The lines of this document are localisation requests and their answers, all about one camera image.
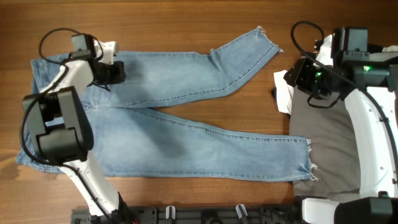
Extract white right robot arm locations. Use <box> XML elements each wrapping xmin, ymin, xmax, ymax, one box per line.
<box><xmin>284</xmin><ymin>52</ymin><xmax>397</xmax><ymax>223</ymax></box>

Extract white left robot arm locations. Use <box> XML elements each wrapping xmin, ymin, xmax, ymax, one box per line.
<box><xmin>21</xmin><ymin>37</ymin><xmax>139</xmax><ymax>223</ymax></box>

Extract grey shorts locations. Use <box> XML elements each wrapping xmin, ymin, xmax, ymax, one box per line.
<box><xmin>289</xmin><ymin>89</ymin><xmax>360</xmax><ymax>202</ymax></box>

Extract black and grey mesh garment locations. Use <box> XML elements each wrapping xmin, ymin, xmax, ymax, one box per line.
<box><xmin>368</xmin><ymin>44</ymin><xmax>398</xmax><ymax>62</ymax></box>

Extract black base rail with clips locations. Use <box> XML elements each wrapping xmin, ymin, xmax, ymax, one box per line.
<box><xmin>70</xmin><ymin>203</ymin><xmax>304</xmax><ymax>224</ymax></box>

